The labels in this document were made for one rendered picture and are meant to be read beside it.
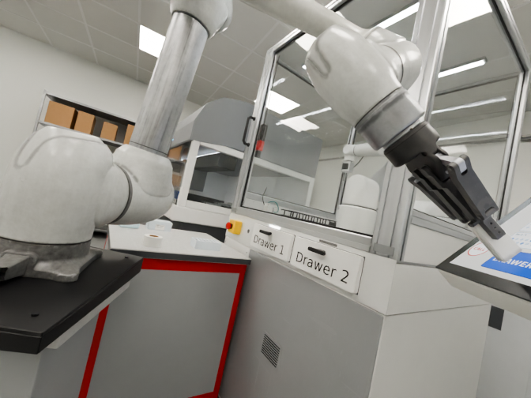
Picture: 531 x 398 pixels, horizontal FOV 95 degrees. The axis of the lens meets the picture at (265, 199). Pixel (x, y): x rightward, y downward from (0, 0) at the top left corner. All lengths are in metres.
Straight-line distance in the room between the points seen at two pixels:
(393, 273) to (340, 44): 0.56
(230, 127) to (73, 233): 1.46
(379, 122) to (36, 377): 0.70
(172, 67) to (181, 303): 0.87
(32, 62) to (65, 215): 5.04
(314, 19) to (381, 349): 0.80
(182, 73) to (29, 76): 4.82
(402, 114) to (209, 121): 1.54
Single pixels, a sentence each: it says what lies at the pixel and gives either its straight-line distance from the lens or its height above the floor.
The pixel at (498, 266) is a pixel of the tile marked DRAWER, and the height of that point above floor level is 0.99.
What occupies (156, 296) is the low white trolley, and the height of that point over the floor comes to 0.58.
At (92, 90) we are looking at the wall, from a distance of 5.35.
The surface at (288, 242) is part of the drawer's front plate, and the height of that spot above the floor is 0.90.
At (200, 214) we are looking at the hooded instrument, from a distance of 1.79.
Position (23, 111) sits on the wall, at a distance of 5.40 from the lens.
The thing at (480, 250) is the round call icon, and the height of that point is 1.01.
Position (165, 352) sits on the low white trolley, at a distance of 1.24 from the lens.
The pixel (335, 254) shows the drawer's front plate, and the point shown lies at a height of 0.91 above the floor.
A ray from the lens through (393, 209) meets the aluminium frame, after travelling 0.76.
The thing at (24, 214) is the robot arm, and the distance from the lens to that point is 0.59.
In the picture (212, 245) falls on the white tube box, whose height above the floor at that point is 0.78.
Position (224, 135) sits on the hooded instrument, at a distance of 1.86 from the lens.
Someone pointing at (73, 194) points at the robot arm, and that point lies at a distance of 0.58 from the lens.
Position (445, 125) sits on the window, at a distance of 0.99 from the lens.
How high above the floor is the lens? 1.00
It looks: 3 degrees up
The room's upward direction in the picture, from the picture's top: 12 degrees clockwise
